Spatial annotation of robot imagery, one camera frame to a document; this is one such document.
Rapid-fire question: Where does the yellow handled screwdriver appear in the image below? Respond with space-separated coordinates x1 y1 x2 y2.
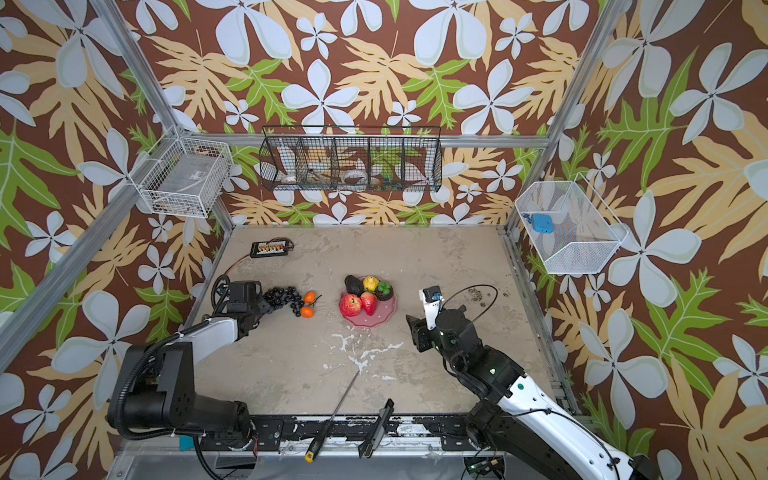
304 372 360 463

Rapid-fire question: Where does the pink dotted plate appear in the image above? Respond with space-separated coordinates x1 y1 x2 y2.
338 286 398 329

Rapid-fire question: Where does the white wire basket left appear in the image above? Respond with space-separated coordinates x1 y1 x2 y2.
132 129 234 218

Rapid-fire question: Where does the black clamp bracket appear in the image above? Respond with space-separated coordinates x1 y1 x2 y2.
358 398 395 459

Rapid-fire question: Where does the black mounting rail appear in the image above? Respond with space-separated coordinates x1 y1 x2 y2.
239 413 522 452

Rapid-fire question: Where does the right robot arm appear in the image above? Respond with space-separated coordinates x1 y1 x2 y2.
406 307 661 479

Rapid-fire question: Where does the dark avocado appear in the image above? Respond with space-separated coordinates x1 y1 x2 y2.
344 275 365 297

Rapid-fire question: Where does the teal handled tool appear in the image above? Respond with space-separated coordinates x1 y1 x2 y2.
179 435 194 452

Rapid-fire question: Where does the yellow pear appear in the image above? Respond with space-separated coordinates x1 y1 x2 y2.
363 276 380 292

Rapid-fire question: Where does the red tomato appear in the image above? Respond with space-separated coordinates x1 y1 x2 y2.
339 294 363 318

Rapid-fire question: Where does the black wire basket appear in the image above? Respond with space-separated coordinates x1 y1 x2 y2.
256 125 444 192

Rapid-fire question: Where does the white mesh basket right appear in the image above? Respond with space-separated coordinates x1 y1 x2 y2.
515 175 629 276

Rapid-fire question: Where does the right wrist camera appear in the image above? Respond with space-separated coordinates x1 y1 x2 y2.
419 286 444 330

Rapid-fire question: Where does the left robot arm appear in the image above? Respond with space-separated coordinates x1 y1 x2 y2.
107 275 273 449

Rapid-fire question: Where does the red mango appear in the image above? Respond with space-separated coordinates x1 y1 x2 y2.
360 291 378 316

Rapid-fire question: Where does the blue object in basket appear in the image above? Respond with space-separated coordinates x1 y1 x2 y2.
527 213 555 234

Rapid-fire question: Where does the black grape bunch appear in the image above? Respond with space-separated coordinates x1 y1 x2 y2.
264 287 306 317

